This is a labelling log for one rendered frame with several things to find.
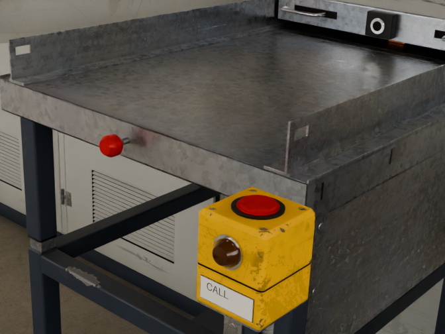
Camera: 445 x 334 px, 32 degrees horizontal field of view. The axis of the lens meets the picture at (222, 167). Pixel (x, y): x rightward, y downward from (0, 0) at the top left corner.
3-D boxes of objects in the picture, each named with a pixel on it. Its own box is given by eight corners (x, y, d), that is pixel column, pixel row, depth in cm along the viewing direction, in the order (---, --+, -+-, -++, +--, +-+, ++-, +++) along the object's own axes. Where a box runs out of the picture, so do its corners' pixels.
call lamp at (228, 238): (232, 280, 67) (234, 246, 66) (203, 267, 69) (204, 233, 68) (242, 275, 68) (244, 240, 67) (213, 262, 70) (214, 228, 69)
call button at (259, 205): (261, 231, 68) (262, 215, 68) (226, 217, 71) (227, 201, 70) (287, 218, 71) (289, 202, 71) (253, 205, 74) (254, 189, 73)
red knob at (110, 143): (112, 162, 106) (111, 140, 105) (96, 155, 108) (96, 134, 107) (135, 154, 109) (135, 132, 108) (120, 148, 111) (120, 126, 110)
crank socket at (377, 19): (388, 40, 155) (391, 15, 153) (362, 35, 158) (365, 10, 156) (395, 38, 157) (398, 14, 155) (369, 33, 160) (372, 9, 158)
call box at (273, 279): (258, 335, 69) (265, 234, 65) (193, 302, 74) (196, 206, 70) (309, 301, 75) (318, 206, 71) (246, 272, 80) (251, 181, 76)
